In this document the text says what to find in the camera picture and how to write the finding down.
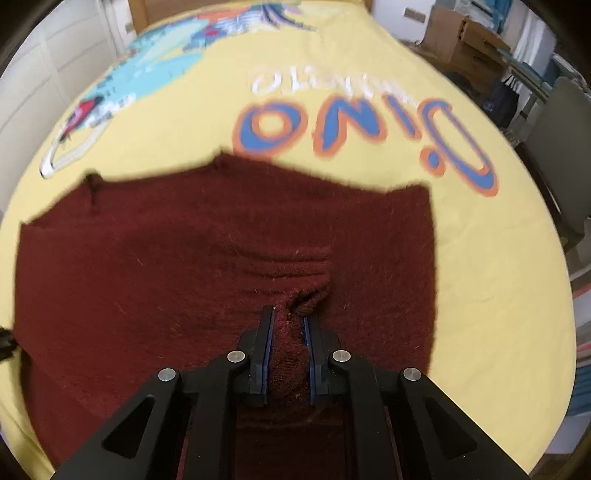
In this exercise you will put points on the colourful cloth stack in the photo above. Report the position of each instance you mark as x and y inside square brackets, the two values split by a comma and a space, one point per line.
[582, 323]

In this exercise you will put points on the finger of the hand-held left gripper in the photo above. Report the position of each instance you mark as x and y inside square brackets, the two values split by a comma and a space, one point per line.
[6, 344]

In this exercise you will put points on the dark red knit sweater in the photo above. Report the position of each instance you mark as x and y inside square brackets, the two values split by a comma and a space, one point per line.
[161, 258]

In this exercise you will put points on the wall socket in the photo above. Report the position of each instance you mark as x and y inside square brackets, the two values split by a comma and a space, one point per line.
[414, 14]

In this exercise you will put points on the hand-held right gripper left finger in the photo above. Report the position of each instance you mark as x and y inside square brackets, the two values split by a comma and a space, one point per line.
[267, 341]

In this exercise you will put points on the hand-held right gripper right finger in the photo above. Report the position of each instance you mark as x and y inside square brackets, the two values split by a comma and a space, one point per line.
[310, 350]

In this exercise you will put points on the yellow dinosaur print bedsheet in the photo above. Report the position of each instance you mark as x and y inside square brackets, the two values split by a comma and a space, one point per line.
[369, 69]

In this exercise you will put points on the wooden headboard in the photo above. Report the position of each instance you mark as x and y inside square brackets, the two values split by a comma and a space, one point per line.
[135, 14]

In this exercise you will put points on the brown cardboard box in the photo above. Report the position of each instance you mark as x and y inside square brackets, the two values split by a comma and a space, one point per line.
[455, 37]

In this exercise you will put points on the white storage shelf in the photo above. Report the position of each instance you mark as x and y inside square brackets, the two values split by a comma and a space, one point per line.
[521, 32]

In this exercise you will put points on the grey green chair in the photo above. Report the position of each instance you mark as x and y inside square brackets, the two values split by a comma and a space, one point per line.
[558, 147]

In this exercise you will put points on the dark blue tote bag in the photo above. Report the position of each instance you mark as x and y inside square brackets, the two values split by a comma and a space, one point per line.
[502, 101]

